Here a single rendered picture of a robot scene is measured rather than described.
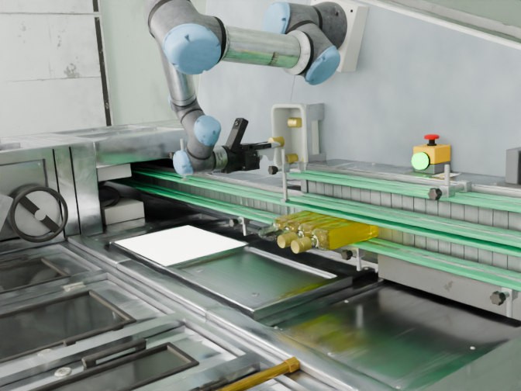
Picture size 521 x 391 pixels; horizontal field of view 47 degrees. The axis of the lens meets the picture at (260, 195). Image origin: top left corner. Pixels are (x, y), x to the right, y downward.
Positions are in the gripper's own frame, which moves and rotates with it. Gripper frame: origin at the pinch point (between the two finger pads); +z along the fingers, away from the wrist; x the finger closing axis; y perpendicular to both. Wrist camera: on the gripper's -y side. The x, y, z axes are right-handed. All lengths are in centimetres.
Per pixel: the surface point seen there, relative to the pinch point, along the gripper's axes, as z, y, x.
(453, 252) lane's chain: 4, 27, 65
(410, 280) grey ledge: 4, 37, 51
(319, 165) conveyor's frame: 4.4, 7.3, 17.0
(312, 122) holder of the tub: 11.7, -5.5, 6.5
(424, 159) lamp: 8, 4, 54
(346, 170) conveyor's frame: 4.1, 8.0, 29.1
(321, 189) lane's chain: 4.0, 14.7, 17.4
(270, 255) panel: -9.0, 34.9, 5.7
